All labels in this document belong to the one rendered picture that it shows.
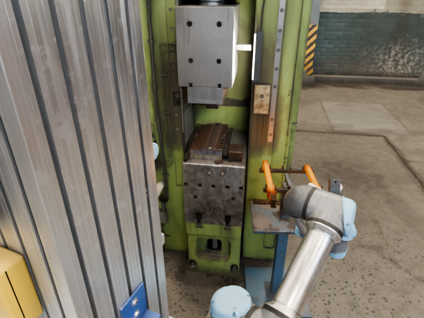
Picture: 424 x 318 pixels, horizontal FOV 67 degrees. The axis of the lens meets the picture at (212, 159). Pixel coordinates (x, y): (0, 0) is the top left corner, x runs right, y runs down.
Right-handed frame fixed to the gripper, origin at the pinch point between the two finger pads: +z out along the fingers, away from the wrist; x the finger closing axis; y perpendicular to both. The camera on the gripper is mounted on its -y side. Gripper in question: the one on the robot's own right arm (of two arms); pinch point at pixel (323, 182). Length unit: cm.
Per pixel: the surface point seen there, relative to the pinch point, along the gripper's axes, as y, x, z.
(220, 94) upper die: -31, -51, 38
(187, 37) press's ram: -61, -69, 40
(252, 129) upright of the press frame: -6, -32, 50
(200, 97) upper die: -30, -63, 39
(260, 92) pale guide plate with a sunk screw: -30, -28, 48
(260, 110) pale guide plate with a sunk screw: -19, -28, 48
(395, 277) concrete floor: 101, 77, 36
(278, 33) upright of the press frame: -62, -21, 50
